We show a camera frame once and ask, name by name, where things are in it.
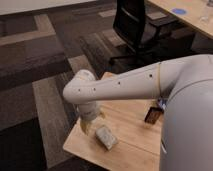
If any blue round disc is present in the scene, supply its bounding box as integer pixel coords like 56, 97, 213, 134
172, 8, 187, 15

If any blue white bowl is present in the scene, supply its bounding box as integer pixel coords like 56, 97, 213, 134
157, 99, 167, 109

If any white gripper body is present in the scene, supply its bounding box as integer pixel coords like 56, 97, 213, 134
76, 102, 100, 122

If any black office chair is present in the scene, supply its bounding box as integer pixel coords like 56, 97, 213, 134
109, 0, 188, 71

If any dark brown small box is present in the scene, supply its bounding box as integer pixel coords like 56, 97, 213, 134
144, 107, 163, 124

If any clear glass object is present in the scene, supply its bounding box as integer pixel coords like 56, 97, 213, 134
200, 6, 213, 22

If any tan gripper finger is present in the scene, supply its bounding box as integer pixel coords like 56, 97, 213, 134
98, 112, 106, 119
80, 120, 92, 135

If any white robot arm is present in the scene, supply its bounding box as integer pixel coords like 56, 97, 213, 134
63, 54, 213, 171

